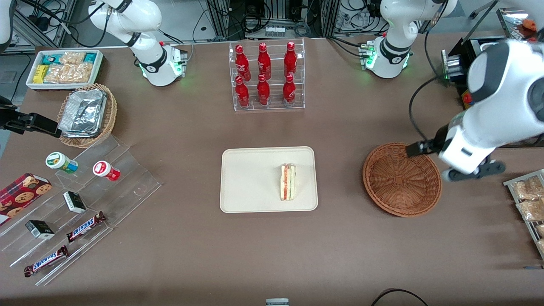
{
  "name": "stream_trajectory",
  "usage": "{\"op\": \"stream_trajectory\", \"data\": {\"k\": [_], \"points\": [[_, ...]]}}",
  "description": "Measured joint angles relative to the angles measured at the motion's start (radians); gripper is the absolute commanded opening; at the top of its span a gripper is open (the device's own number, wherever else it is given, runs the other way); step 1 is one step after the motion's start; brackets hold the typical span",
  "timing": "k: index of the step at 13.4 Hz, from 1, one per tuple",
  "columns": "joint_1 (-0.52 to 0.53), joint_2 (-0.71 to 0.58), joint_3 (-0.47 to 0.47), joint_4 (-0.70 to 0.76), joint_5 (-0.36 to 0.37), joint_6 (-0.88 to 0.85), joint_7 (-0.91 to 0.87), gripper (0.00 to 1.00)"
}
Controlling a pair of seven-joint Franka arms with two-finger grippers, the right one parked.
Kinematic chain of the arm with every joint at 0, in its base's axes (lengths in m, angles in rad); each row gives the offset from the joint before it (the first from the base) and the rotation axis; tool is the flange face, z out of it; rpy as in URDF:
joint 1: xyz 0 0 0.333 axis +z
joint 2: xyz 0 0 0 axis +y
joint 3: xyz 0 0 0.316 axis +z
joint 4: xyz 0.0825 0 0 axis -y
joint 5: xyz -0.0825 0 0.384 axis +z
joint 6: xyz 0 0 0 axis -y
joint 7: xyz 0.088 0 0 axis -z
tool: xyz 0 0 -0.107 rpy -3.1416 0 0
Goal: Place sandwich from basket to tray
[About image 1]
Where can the triangular sandwich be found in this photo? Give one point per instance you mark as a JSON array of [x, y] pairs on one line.
[[287, 182]]

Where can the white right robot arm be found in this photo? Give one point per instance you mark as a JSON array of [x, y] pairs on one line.
[[153, 63]]

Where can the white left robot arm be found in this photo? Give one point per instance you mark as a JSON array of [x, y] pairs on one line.
[[510, 97]]

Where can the brown round wicker basket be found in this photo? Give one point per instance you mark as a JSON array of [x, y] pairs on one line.
[[399, 182]]

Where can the light tan wicker basket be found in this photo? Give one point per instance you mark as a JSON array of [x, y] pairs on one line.
[[109, 114]]

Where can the beige rectangular tray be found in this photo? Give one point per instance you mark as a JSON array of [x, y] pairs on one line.
[[250, 180]]

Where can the green lid snack cup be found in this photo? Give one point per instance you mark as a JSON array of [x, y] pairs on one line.
[[57, 161]]

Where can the stack of foil containers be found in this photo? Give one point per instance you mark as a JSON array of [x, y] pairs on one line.
[[83, 112]]

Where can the yellow snack pack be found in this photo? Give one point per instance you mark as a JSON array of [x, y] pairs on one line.
[[40, 74]]

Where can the clear cracker bag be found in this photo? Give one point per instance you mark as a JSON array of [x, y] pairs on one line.
[[80, 73], [72, 58], [55, 75]]

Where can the teal snack pack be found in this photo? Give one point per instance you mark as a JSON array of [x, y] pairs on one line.
[[90, 57], [51, 59]]

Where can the red tartan cookie box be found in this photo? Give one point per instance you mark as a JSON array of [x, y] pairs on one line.
[[21, 195]]

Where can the red lid snack cup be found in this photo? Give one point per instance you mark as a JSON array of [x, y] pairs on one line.
[[104, 170]]

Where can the black food warmer case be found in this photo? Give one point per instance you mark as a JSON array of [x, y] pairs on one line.
[[454, 63]]

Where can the white plastic snack bin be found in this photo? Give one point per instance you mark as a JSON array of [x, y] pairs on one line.
[[100, 68]]

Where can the clear bag of snacks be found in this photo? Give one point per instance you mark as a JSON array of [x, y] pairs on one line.
[[531, 210], [540, 230], [541, 246], [529, 189]]

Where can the small black box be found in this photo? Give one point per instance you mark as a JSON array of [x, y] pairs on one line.
[[74, 202], [39, 229]]

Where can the clear acrylic stepped stand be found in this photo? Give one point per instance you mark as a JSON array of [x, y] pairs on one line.
[[127, 178]]

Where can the Snickers chocolate bar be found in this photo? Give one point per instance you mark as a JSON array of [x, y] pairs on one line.
[[85, 227], [46, 261]]

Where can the orange fried food piece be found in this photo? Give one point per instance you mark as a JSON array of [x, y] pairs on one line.
[[528, 24]]

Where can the red cola bottle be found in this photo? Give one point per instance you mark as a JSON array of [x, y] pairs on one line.
[[242, 63], [242, 94], [264, 63], [290, 60], [289, 92], [263, 92]]

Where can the dark flat object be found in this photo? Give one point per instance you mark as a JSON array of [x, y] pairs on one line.
[[533, 267]]

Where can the clear acrylic bottle rack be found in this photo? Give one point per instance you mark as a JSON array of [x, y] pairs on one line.
[[274, 106]]

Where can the white power strip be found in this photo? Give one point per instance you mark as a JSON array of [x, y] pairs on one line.
[[274, 31]]

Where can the grey device edge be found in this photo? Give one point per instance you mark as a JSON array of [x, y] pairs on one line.
[[277, 302]]

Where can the aluminium frame rack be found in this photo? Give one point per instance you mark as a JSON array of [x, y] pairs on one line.
[[221, 17]]

